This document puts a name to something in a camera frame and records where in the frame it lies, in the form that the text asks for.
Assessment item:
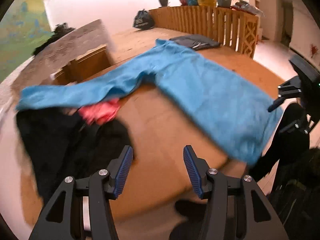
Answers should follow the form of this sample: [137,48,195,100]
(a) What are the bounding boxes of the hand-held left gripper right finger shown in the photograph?
[183,145,283,240]

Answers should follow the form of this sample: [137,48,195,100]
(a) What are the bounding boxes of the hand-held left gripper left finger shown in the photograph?
[29,145,134,240]

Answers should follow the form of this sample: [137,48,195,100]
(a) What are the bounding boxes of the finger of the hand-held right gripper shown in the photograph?
[279,115,316,135]
[268,76,304,112]

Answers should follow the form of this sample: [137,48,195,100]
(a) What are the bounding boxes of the blue jacket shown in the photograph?
[16,39,284,167]

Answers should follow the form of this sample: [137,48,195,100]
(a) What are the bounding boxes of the pink garment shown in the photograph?
[79,99,122,125]

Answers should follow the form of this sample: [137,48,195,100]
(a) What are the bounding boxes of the black garment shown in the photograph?
[16,106,137,205]

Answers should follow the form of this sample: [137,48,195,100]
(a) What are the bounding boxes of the folded grey pants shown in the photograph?
[169,35,221,51]

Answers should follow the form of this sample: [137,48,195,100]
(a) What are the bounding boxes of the wooden slat railing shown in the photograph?
[149,5,259,59]

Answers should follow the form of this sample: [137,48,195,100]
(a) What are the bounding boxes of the wooden tea table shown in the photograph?
[51,44,112,85]

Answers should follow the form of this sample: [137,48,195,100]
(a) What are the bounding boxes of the yellow basket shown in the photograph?
[195,0,217,7]

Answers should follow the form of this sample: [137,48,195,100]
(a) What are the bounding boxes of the dark teapot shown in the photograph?
[54,23,75,33]

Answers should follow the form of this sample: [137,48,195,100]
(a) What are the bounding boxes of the black drawstring bag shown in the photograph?
[132,9,155,30]

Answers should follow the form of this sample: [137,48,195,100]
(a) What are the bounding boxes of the landscape wall painting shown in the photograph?
[0,0,54,80]

